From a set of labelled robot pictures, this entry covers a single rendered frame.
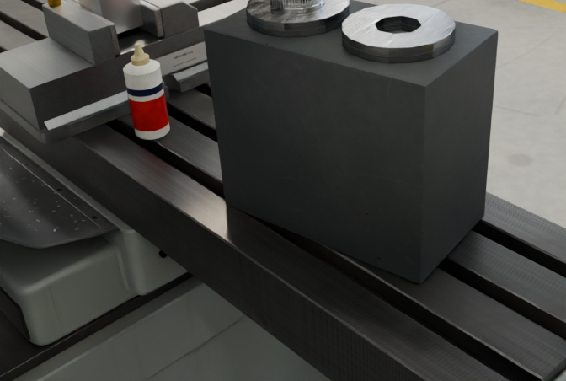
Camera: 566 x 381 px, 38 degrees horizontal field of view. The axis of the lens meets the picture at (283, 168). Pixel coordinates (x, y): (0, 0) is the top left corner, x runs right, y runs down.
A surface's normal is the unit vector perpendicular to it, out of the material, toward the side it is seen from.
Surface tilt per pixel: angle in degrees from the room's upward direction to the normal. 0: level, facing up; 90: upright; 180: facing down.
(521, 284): 0
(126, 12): 90
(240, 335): 90
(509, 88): 0
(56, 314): 90
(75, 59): 0
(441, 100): 90
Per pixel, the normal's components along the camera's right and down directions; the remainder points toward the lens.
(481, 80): 0.79, 0.29
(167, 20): 0.63, 0.38
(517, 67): -0.07, -0.84
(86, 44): -0.77, 0.38
